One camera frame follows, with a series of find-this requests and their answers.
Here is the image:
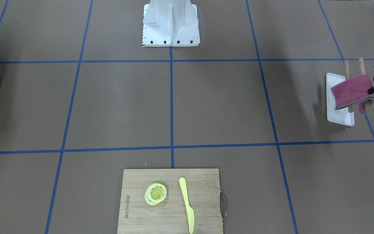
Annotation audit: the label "pink microfibre cloth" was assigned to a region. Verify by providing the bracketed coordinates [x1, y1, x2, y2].
[331, 74, 374, 114]

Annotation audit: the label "wooden rack rod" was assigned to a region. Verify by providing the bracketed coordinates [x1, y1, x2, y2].
[344, 60, 354, 113]
[358, 57, 371, 111]

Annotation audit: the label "white towel rack tray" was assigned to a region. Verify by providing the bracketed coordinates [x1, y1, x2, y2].
[325, 73, 355, 126]

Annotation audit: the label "yellow plastic knife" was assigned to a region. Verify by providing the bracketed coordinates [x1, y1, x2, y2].
[179, 177, 195, 234]

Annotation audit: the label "yellow lemon slices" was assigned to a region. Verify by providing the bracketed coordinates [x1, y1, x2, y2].
[144, 183, 167, 206]

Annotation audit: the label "bamboo cutting board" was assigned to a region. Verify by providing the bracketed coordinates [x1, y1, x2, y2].
[117, 168, 224, 234]

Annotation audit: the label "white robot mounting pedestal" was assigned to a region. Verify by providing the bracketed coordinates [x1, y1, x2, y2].
[142, 0, 200, 47]

